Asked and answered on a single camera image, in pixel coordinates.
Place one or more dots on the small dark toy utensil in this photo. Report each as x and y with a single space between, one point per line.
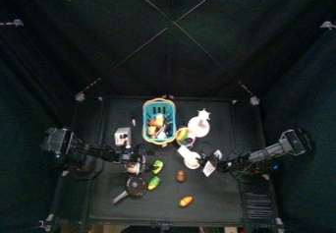
134 119

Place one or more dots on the green toy vegetable half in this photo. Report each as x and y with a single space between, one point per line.
154 183
158 166

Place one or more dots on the grey toy toaster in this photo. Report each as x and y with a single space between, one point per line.
123 136

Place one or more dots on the teal basket with orange rim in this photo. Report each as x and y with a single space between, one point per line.
159 138

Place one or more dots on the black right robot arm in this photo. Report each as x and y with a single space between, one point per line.
271 151

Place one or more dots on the black toy frying pan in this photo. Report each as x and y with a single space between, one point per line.
135 185

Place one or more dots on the white toy cup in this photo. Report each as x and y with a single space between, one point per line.
188 158

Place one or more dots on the toy food pile in basket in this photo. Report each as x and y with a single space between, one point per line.
159 125

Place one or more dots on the orange toy carrot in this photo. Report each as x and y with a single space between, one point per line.
186 201

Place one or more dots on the white bowl with toy fruit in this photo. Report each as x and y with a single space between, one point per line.
186 137

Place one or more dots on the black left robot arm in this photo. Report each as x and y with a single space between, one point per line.
83 148

